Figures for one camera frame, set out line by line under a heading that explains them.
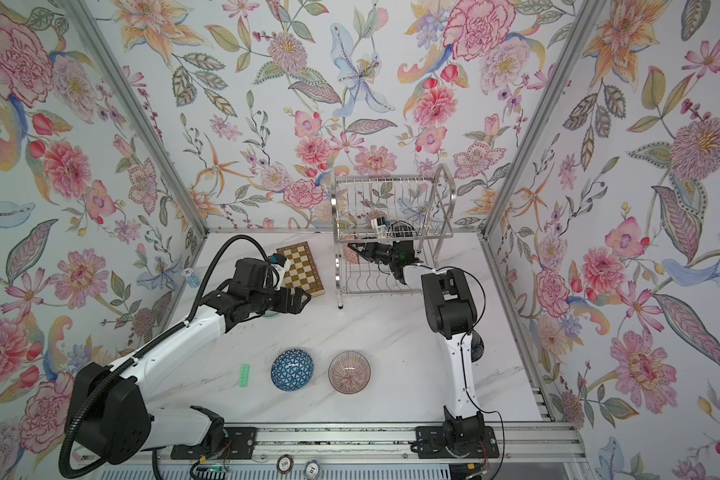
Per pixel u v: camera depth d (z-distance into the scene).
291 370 0.85
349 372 0.84
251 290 0.65
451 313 0.62
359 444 0.76
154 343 0.48
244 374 0.84
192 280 1.02
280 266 0.75
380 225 0.95
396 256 0.88
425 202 1.15
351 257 0.99
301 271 1.04
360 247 0.97
